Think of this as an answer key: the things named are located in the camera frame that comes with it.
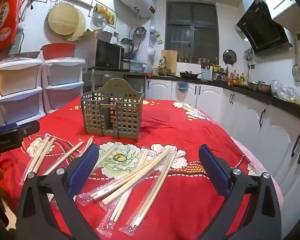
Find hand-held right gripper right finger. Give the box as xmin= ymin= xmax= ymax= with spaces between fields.
xmin=198 ymin=144 xmax=282 ymax=240

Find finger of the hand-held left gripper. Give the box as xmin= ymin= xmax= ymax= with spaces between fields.
xmin=16 ymin=120 xmax=41 ymax=139
xmin=0 ymin=123 xmax=18 ymax=134

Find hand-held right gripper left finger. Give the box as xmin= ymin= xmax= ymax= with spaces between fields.
xmin=16 ymin=144 xmax=100 ymax=240

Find bunch of chopsticks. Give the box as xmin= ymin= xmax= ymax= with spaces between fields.
xmin=20 ymin=134 xmax=177 ymax=234

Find grey plastic utensil basket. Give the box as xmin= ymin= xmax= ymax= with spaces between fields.
xmin=80 ymin=78 xmax=145 ymax=140

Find red floral tablecloth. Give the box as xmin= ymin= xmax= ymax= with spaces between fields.
xmin=0 ymin=99 xmax=284 ymax=240

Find white plastic drawer unit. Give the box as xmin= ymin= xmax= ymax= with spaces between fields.
xmin=42 ymin=57 xmax=87 ymax=110
xmin=0 ymin=58 xmax=46 ymax=125

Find pink underlay cloth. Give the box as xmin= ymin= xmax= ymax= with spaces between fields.
xmin=229 ymin=136 xmax=284 ymax=205

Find white kitchen cabinets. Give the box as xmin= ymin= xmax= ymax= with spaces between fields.
xmin=146 ymin=79 xmax=300 ymax=230

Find woven wicker tray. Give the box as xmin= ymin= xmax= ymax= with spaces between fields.
xmin=9 ymin=51 xmax=40 ymax=59

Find red plastic basin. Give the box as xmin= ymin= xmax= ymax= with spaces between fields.
xmin=41 ymin=43 xmax=77 ymax=59

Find black kitchen countertop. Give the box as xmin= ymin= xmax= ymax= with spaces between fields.
xmin=146 ymin=74 xmax=300 ymax=124

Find blue hanging cloth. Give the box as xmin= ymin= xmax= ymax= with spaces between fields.
xmin=177 ymin=80 xmax=189 ymax=92

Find row of condiment bottles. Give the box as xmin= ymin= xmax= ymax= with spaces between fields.
xmin=227 ymin=71 xmax=248 ymax=85

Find blue knife block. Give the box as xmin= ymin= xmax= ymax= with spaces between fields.
xmin=201 ymin=67 xmax=213 ymax=80

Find black wok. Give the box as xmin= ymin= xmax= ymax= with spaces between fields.
xmin=179 ymin=71 xmax=202 ymax=79

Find stainless steel shelf rack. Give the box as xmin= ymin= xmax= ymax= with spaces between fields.
xmin=82 ymin=67 xmax=147 ymax=100

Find red shopping bag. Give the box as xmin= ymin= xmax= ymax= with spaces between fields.
xmin=0 ymin=0 xmax=24 ymax=54

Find clear plastic bag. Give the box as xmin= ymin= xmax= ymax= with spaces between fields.
xmin=271 ymin=80 xmax=300 ymax=105

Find silver microwave oven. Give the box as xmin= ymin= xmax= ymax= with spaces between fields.
xmin=74 ymin=39 xmax=125 ymax=70

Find row of windowsill jars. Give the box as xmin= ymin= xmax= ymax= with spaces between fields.
xmin=177 ymin=56 xmax=219 ymax=65

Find large round bamboo tray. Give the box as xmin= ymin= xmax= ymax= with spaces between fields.
xmin=48 ymin=4 xmax=81 ymax=36

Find dark hanging pot lid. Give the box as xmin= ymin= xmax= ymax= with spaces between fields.
xmin=222 ymin=49 xmax=237 ymax=64

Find pale blue container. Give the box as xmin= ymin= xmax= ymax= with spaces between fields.
xmin=129 ymin=59 xmax=148 ymax=72

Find wooden cutting board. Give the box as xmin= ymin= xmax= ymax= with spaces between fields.
xmin=161 ymin=50 xmax=178 ymax=73

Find grey metal tub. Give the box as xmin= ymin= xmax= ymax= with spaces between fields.
xmin=97 ymin=30 xmax=113 ymax=42

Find black blender jug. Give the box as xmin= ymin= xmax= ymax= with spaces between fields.
xmin=120 ymin=38 xmax=135 ymax=53

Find glass pot lid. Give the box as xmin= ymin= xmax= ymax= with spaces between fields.
xmin=90 ymin=12 xmax=107 ymax=30

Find dark framed window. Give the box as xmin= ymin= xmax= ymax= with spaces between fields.
xmin=166 ymin=1 xmax=220 ymax=55

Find hanging steel pot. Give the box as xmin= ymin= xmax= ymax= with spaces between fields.
xmin=134 ymin=27 xmax=147 ymax=40

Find black range hood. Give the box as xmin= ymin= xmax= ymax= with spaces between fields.
xmin=236 ymin=0 xmax=293 ymax=54

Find hanging wire strainer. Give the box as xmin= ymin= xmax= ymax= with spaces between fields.
xmin=292 ymin=64 xmax=300 ymax=82

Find green wall utensil holder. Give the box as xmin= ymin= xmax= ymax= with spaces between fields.
xmin=150 ymin=30 xmax=163 ymax=44

